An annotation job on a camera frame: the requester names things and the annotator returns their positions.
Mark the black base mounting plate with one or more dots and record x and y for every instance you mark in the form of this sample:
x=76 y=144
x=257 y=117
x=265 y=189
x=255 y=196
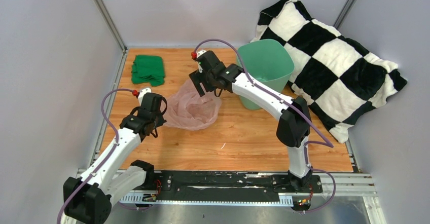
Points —
x=222 y=188

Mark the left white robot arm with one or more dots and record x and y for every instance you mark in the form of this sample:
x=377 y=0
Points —
x=90 y=197

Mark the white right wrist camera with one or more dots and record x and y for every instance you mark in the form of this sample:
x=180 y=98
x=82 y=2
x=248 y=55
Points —
x=199 y=59

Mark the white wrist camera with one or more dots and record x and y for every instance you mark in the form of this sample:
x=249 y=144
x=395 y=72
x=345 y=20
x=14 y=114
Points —
x=141 y=93
x=199 y=59

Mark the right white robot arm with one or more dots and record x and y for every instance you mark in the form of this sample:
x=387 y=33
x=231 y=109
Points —
x=292 y=114

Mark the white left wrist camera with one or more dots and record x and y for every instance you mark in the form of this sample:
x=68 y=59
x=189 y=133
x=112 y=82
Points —
x=141 y=93

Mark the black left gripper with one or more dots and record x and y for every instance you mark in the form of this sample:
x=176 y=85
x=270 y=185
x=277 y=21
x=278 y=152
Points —
x=160 y=120

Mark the green plastic trash bin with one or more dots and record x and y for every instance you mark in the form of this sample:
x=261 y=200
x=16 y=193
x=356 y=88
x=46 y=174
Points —
x=268 y=62

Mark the pink translucent trash bag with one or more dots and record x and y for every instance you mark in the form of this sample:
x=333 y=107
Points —
x=187 y=110

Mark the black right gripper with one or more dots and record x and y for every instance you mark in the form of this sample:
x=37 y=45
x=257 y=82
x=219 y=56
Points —
x=198 y=78

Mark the green folded cloth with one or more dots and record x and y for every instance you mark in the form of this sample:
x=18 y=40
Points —
x=148 y=69

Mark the black white checkered blanket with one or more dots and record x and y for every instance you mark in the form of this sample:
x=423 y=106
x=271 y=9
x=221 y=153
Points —
x=339 y=78

